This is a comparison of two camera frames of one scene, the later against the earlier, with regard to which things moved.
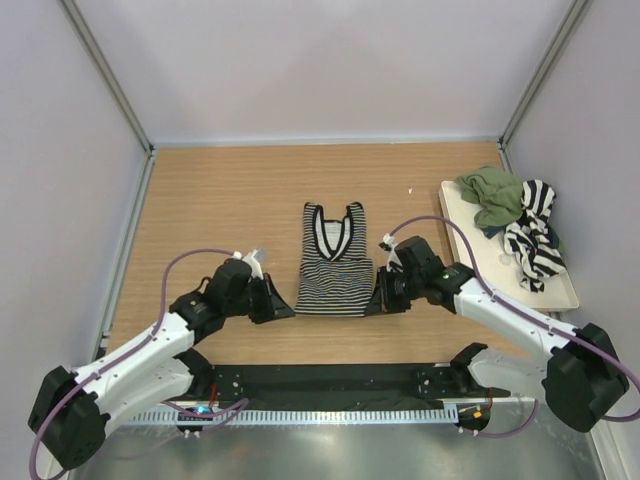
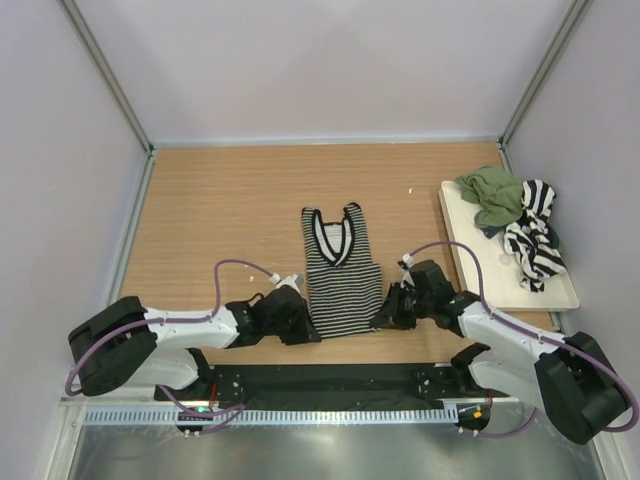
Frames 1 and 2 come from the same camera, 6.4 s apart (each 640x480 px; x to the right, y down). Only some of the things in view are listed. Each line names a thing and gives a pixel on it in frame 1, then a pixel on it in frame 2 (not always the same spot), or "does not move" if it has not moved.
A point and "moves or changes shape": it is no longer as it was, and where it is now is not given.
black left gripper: x=280 y=308 → x=306 y=332
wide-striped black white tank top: x=530 y=238 does not move
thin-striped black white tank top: x=336 y=276 moves or changes shape
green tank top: x=499 y=194 does not move
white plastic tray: x=502 y=270 does not move
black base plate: x=344 y=383 does not move
